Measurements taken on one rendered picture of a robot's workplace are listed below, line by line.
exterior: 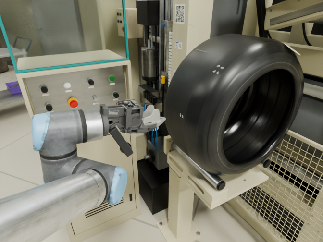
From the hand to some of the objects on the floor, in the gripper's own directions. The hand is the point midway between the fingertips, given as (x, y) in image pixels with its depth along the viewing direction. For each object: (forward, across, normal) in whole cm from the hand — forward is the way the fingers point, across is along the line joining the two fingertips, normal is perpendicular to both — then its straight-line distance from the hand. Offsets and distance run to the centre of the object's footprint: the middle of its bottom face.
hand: (161, 121), depth 71 cm
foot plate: (+48, +32, +116) cm, 130 cm away
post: (+48, +32, +116) cm, 130 cm away
